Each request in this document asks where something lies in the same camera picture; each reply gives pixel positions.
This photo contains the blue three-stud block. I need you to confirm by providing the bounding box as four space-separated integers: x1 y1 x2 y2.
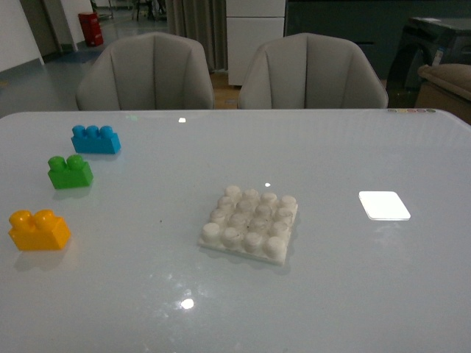
71 125 121 154

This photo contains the green two-stud block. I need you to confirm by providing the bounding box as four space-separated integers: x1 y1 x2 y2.
48 154 93 190

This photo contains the yellow two-stud block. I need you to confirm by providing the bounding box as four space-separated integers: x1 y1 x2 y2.
9 210 71 251

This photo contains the right grey armchair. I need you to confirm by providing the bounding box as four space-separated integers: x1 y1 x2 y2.
238 33 389 110

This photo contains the grey armchair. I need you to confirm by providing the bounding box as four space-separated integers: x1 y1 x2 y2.
76 32 214 111
238 33 389 110

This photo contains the left grey armchair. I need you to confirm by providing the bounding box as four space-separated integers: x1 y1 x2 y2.
76 32 214 111

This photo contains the white drawer cabinet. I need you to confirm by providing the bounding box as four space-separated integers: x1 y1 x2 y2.
226 0 286 86

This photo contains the grey curtain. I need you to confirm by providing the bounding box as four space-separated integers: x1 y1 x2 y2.
166 0 228 71

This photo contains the dark grey counter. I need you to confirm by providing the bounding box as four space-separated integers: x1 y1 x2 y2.
284 1 470 79

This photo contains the black machine at right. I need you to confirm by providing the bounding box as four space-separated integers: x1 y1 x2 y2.
386 17 470 108

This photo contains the beige cushion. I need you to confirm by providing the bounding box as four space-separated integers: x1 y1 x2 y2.
418 63 470 100

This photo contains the white studded base plate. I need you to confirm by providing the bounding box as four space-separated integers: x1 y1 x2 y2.
198 185 298 265

